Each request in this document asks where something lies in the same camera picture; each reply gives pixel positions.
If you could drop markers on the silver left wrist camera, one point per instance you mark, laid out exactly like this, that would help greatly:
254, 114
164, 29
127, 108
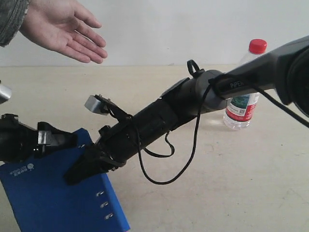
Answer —
5, 93

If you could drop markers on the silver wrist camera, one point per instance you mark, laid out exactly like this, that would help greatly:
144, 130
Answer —
5, 93
97, 105

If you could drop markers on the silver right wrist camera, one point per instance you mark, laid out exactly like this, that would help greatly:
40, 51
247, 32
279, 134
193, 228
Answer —
97, 105

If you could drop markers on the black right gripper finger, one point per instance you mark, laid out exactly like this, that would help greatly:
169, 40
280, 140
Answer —
92, 162

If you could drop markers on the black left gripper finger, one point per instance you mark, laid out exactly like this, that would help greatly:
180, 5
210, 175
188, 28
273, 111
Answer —
51, 139

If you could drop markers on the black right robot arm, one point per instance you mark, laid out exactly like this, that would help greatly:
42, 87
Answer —
284, 69

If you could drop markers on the grey sleeved forearm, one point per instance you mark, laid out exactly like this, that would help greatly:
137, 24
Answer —
12, 15

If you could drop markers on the person's bare hand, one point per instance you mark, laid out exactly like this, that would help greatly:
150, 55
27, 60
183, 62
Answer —
65, 27

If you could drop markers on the blue ring binder notebook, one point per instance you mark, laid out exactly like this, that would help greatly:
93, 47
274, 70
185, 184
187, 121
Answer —
42, 201

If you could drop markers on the clear bottle with red cap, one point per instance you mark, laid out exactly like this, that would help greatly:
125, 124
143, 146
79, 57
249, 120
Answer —
239, 112

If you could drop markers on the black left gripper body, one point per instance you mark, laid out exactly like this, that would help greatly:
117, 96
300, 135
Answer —
19, 141

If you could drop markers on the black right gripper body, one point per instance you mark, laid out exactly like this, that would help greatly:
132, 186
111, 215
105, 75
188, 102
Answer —
119, 142

